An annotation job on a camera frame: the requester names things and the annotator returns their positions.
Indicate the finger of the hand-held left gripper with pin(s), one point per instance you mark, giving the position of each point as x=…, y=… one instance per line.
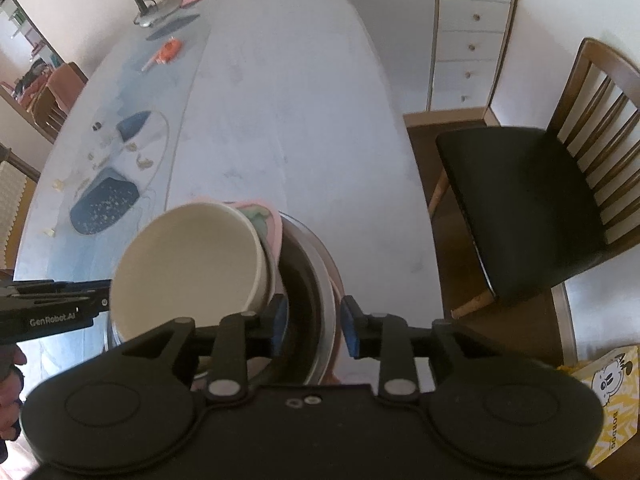
x=97, y=302
x=60, y=286

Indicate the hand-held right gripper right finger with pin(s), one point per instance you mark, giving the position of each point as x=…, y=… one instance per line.
x=348, y=330

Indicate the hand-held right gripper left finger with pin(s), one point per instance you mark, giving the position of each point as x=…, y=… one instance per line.
x=280, y=320

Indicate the pink bear-shaped plate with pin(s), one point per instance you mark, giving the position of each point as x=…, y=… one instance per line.
x=339, y=287

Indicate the stainless steel bowl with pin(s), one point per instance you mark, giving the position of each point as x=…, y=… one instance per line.
x=305, y=280

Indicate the pink pot with steel inside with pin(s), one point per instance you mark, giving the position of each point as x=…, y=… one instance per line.
x=267, y=225

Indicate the cream ceramic bowl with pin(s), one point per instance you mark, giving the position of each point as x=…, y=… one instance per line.
x=190, y=260

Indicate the person's left hand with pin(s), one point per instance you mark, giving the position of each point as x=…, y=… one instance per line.
x=11, y=400

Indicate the lace covered yellow cabinet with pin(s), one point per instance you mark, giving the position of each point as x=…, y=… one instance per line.
x=12, y=195

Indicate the wooden chair with pink towel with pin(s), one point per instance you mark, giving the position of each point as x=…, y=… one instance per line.
x=65, y=90

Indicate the blue patterned table mat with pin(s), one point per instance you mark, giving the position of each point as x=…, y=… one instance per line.
x=125, y=90

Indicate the wooden chair with black seat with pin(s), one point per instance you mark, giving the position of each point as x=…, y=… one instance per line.
x=525, y=190

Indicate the orange tube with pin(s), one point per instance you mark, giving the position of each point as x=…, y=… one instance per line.
x=169, y=50

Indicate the yellow cartoon bag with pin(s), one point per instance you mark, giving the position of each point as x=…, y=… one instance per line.
x=620, y=410

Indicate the white wooden drawer cabinet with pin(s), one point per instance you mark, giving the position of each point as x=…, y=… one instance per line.
x=385, y=35

